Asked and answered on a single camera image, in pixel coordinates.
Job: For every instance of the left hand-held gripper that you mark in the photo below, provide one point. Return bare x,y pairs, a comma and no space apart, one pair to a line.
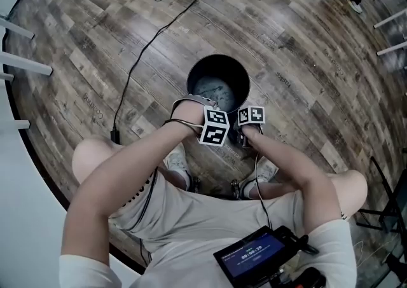
214,127

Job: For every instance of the person's right forearm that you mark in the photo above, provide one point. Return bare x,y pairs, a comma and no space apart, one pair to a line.
286,169

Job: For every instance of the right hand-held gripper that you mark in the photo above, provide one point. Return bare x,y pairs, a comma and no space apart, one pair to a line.
251,115

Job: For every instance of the black monitor with blue screen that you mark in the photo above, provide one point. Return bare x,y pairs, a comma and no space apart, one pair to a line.
254,255

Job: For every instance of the black stool with chrome legs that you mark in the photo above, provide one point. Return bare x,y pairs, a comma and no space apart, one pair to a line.
234,188

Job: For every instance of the person's left forearm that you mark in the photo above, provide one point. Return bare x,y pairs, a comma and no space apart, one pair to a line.
127,166

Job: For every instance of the person's left leg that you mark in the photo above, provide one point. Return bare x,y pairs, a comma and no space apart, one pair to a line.
92,159

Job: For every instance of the person's right grey shoe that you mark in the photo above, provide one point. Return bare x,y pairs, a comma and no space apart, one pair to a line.
260,172

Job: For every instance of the person's left grey shoe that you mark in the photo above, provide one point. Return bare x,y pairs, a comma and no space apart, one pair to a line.
178,162

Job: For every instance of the black round bucket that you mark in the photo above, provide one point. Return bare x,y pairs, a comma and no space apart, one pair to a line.
219,73

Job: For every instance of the person's grey shoe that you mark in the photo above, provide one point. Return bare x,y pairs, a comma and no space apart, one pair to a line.
260,172
178,162

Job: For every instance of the black folding chair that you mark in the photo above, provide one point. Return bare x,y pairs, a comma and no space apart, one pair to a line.
391,204

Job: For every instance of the white metal table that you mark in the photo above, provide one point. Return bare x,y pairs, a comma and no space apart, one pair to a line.
25,64
392,18

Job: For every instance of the beige shorts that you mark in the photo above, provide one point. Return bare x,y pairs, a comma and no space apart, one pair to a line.
206,213

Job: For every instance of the white t-shirt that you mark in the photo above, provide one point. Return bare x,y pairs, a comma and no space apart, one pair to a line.
178,271

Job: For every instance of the person's left hand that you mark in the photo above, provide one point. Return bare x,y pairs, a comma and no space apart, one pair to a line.
205,104

